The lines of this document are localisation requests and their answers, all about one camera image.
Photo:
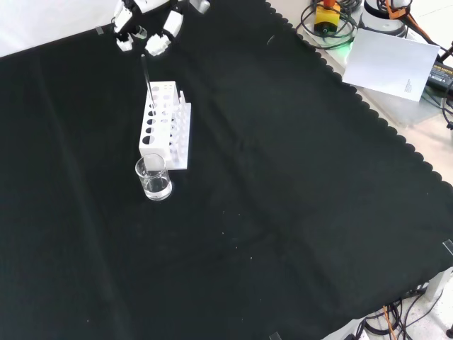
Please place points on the small clear glass beaker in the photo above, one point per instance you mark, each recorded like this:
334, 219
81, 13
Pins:
153, 178

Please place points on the black bench cloth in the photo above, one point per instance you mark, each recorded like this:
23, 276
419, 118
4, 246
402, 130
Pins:
247, 177

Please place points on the grey bench leg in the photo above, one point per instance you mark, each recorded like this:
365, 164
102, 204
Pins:
437, 287

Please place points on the pale board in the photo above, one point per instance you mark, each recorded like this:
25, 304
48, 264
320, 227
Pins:
389, 69

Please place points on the clear tape strip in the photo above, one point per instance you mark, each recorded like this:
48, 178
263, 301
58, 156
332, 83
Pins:
100, 31
448, 246
275, 336

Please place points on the black power adapter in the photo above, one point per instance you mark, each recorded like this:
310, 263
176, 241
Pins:
441, 76

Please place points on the yellow stop button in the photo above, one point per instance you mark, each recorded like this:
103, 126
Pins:
327, 18

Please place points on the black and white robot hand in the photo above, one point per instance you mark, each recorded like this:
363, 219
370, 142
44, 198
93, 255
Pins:
155, 21

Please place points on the clear glass rod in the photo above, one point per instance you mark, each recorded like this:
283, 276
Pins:
147, 78

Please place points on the white test tube rack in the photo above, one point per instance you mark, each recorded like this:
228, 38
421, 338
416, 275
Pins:
166, 122

